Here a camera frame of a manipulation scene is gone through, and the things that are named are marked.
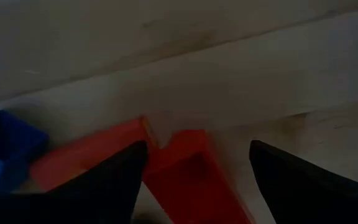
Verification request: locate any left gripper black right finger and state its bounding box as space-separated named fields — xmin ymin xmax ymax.
xmin=249 ymin=139 xmax=358 ymax=224

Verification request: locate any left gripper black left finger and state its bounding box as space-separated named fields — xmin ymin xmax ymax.
xmin=0 ymin=139 xmax=149 ymax=224

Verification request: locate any blue chunky toy block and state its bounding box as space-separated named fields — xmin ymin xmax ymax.
xmin=0 ymin=110 xmax=50 ymax=194

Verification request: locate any red chunky toy block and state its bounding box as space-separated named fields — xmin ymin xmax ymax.
xmin=141 ymin=128 xmax=256 ymax=224

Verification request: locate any red slim toy block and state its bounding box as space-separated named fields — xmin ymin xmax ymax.
xmin=28 ymin=116 xmax=160 ymax=192

